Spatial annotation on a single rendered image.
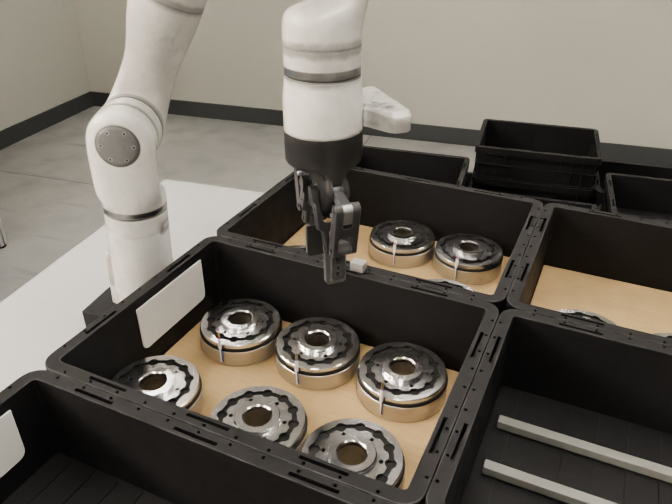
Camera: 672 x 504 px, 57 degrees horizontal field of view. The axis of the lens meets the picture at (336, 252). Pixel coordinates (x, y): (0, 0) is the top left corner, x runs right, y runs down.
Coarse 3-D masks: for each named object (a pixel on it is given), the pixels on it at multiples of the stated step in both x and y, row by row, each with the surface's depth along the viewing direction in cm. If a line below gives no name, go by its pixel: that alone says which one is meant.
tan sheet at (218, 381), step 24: (192, 336) 82; (192, 360) 78; (264, 360) 78; (360, 360) 78; (216, 384) 74; (240, 384) 74; (264, 384) 74; (288, 384) 74; (312, 408) 71; (336, 408) 71; (360, 408) 71; (408, 432) 68; (408, 456) 65; (408, 480) 62
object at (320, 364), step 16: (304, 320) 80; (320, 320) 80; (336, 320) 80; (288, 336) 77; (352, 336) 77; (288, 352) 75; (304, 352) 74; (336, 352) 74; (352, 352) 74; (304, 368) 72; (320, 368) 72; (336, 368) 72
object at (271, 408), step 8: (256, 400) 67; (264, 400) 67; (240, 408) 66; (248, 408) 66; (256, 408) 66; (264, 408) 66; (272, 408) 66; (240, 416) 65; (272, 416) 65; (280, 416) 65; (240, 424) 64; (272, 424) 64; (256, 432) 63; (264, 432) 63
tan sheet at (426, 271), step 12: (360, 228) 108; (372, 228) 108; (288, 240) 104; (300, 240) 104; (360, 240) 104; (360, 252) 101; (372, 264) 97; (432, 264) 97; (504, 264) 97; (420, 276) 94; (432, 276) 94; (480, 288) 92; (492, 288) 92
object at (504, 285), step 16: (288, 176) 102; (384, 176) 102; (400, 176) 102; (272, 192) 97; (464, 192) 98; (480, 192) 97; (496, 192) 97; (256, 208) 92; (224, 224) 88; (240, 240) 84; (256, 240) 84; (528, 240) 84; (304, 256) 80; (320, 256) 80; (512, 256) 80; (368, 272) 77; (384, 272) 77; (512, 272) 77; (448, 288) 74; (496, 288) 74; (496, 304) 72
